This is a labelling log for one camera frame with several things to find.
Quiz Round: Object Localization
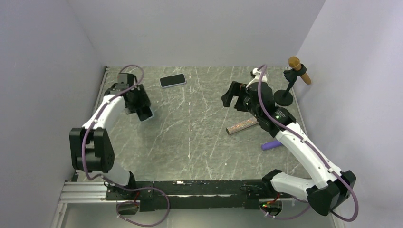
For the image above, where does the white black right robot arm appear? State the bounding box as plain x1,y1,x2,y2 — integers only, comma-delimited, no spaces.
221,66,359,221

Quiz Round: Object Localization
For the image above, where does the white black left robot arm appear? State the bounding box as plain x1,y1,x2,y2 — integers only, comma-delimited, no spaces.
69,73,154,200

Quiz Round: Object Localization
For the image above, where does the black phone in lilac case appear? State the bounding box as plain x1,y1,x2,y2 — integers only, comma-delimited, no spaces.
159,74,187,88

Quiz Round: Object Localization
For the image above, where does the glitter rhinestone microphone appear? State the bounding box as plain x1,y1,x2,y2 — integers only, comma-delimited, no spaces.
226,117,258,135

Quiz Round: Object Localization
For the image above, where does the black round mic stand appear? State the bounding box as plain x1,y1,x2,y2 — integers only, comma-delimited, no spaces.
273,64,307,106

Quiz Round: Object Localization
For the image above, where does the purple microphone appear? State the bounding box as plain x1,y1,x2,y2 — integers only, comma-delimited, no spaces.
261,140,282,151

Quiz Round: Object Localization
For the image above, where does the gold microphone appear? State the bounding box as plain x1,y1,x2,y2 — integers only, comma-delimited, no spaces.
288,56,312,85

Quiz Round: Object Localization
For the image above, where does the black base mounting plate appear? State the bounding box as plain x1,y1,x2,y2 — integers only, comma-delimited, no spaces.
105,179,290,212

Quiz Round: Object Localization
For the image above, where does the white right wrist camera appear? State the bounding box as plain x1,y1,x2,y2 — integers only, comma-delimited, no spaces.
250,68,261,78

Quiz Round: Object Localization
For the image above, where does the aluminium frame rail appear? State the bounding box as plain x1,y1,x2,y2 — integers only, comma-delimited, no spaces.
59,182,107,203

